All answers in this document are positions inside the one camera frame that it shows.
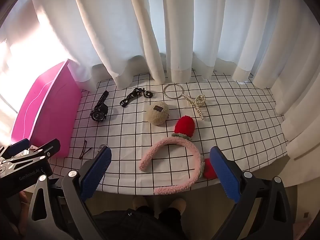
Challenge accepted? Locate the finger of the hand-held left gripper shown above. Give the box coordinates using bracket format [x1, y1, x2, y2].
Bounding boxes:
[0, 138, 31, 164]
[4, 139, 61, 167]

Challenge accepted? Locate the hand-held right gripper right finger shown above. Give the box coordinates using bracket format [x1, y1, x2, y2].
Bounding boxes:
[209, 146, 293, 240]

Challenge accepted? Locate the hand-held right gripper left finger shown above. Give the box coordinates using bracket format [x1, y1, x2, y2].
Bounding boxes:
[27, 146, 112, 231]

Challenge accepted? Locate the pink plastic storage box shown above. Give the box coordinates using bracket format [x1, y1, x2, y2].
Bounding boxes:
[11, 59, 83, 158]

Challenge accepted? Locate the black wrist watch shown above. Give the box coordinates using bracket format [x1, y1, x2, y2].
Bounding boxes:
[90, 90, 109, 122]

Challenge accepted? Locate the beige fluffy hair clip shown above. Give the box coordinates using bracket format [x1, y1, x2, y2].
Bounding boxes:
[146, 102, 170, 126]

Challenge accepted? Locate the person's left hand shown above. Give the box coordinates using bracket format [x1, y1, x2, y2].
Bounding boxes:
[19, 190, 33, 215]

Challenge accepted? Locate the thin black hair pin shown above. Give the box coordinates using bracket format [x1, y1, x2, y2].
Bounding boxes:
[78, 140, 92, 159]

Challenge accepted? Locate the pink headband with red pompoms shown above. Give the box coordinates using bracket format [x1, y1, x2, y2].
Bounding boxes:
[139, 115, 221, 195]

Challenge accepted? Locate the white grid tablecloth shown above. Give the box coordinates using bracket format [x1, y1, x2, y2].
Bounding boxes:
[46, 68, 290, 195]

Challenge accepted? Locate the pearl hair claw clip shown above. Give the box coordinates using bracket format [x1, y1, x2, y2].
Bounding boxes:
[182, 93, 207, 120]

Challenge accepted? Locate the silver bangle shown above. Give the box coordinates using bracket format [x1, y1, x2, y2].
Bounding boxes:
[163, 84, 185, 100]

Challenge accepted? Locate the white curtain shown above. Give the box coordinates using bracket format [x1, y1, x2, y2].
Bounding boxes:
[0, 0, 320, 188]

